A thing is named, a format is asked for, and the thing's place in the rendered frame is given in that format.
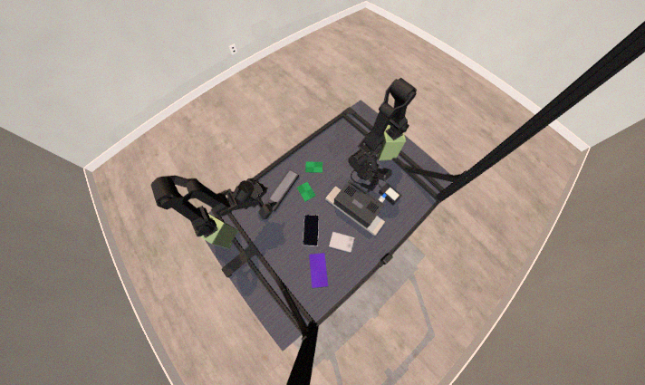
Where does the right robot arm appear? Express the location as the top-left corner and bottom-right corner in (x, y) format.
(348, 78), (417, 180)

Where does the green flat rectangular mat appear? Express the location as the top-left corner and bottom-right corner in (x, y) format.
(305, 162), (323, 173)

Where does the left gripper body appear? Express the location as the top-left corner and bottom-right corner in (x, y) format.
(245, 178), (273, 219)

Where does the purple flat slab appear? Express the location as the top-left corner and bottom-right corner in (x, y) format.
(309, 253), (328, 288)

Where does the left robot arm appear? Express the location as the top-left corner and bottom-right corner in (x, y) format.
(151, 176), (267, 238)

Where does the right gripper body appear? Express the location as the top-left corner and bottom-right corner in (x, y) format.
(353, 157), (392, 181)

